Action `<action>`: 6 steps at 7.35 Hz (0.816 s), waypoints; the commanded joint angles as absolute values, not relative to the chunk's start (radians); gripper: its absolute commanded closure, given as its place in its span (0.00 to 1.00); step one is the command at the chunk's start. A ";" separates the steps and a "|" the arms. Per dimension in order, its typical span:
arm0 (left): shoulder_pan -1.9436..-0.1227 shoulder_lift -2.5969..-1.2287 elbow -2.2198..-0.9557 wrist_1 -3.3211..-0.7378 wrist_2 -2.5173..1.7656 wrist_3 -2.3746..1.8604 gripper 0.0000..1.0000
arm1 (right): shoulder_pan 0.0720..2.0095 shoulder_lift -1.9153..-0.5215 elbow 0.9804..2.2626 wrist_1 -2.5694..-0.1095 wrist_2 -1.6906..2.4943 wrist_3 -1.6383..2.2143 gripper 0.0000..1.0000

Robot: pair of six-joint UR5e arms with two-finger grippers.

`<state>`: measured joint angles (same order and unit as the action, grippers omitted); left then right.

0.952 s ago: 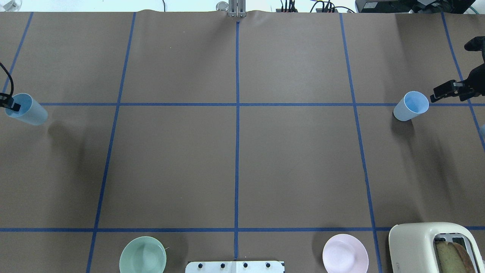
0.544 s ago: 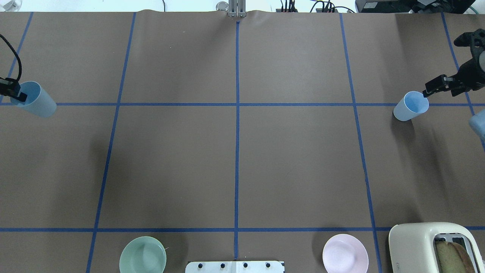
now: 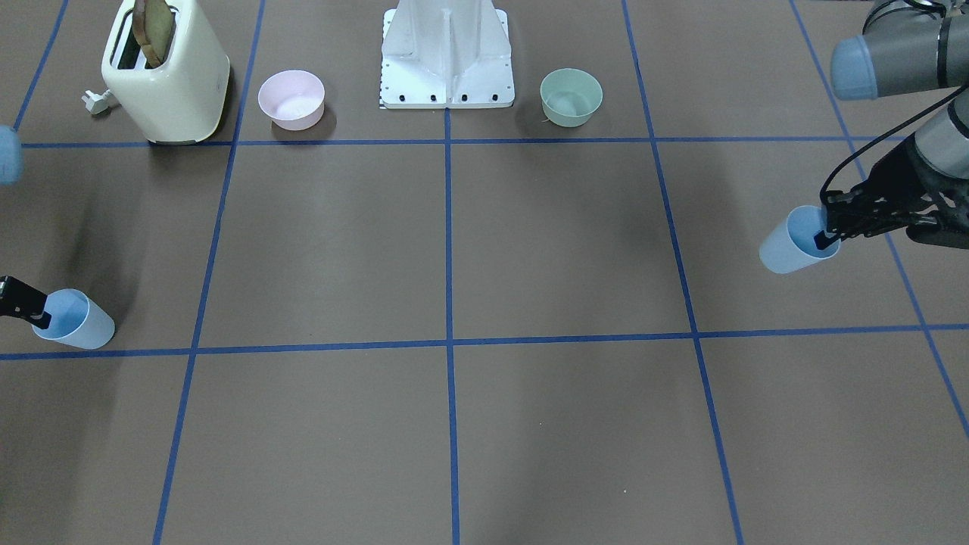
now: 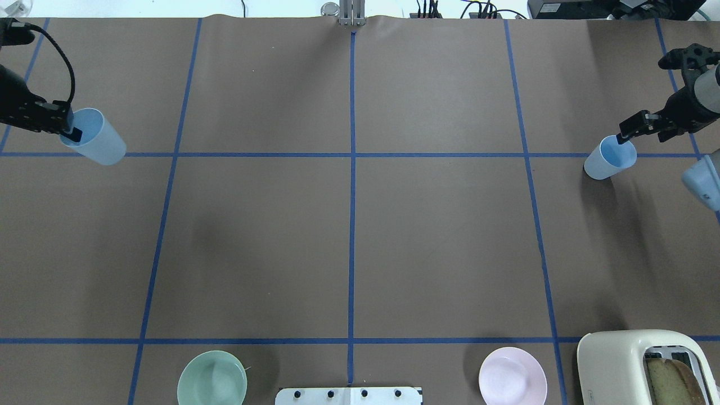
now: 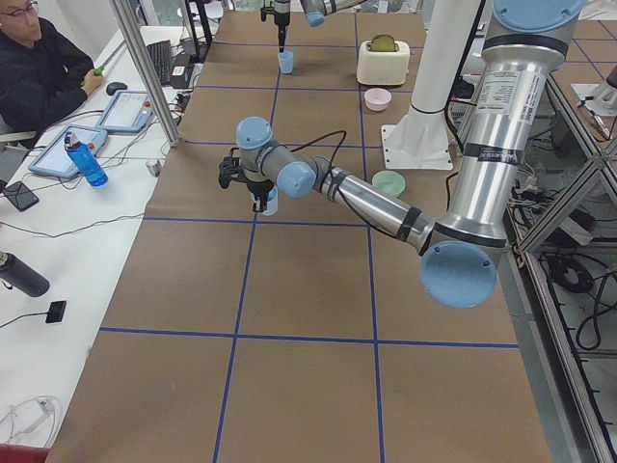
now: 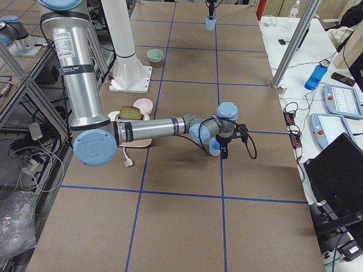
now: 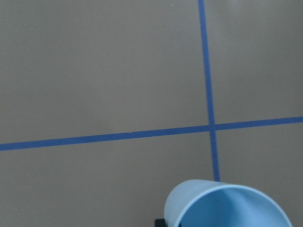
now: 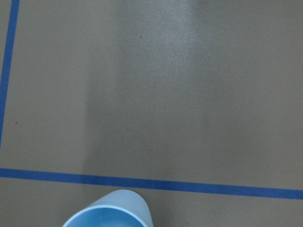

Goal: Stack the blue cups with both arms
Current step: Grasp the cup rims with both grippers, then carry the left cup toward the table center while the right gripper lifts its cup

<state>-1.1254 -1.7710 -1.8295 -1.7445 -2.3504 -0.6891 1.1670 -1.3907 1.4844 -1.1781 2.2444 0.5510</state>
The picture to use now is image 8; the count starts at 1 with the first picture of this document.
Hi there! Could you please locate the light blue cup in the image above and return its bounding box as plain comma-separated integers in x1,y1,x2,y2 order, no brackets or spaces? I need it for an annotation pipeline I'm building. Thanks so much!
63,190,153,227

